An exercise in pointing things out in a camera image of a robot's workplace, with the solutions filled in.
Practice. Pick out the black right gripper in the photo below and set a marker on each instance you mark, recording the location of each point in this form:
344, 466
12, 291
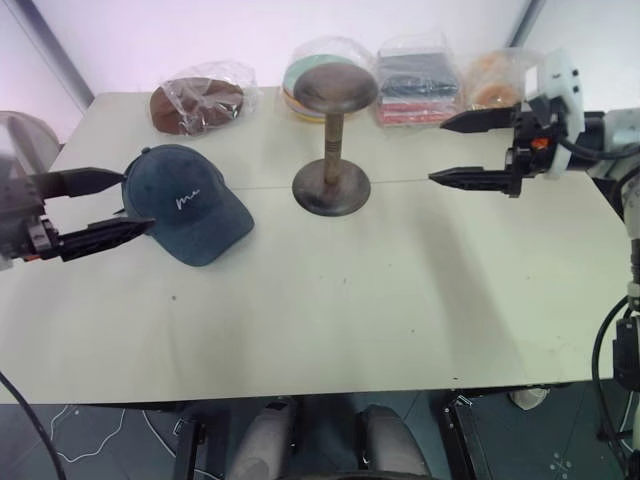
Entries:
530, 150

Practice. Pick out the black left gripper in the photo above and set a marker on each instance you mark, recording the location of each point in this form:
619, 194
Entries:
20, 215

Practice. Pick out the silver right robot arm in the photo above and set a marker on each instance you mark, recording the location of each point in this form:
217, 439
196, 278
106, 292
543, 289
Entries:
622, 132

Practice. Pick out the dark wooden hat stand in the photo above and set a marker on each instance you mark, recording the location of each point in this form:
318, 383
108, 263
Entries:
332, 145

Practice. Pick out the brown hat in plastic bag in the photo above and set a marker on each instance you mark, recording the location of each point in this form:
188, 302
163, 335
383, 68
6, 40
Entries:
200, 102

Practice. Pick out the orange hats in plastic bag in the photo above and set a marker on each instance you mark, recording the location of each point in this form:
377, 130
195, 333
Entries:
492, 85

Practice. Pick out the folded cloths in plastic bag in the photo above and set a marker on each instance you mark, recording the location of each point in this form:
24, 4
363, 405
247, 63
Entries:
415, 90

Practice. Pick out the navy blue baseball cap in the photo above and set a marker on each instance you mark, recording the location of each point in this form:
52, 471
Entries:
175, 180

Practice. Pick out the colourful hats in plastic bag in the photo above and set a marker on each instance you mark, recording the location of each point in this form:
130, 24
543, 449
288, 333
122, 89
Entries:
320, 52

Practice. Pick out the small white floor object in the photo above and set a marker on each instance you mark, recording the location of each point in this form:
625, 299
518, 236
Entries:
527, 398

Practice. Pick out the grey rounded shape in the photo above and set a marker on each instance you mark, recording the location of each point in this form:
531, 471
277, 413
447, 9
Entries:
265, 440
390, 442

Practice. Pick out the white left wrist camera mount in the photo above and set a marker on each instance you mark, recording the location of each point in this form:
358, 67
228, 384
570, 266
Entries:
30, 142

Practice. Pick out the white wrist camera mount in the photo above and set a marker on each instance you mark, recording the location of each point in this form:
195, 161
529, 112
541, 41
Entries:
562, 95
30, 142

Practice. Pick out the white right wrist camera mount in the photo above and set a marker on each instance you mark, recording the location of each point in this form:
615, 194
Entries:
562, 95

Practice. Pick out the black table leg frame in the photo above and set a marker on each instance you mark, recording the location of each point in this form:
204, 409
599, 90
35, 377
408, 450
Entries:
465, 440
187, 440

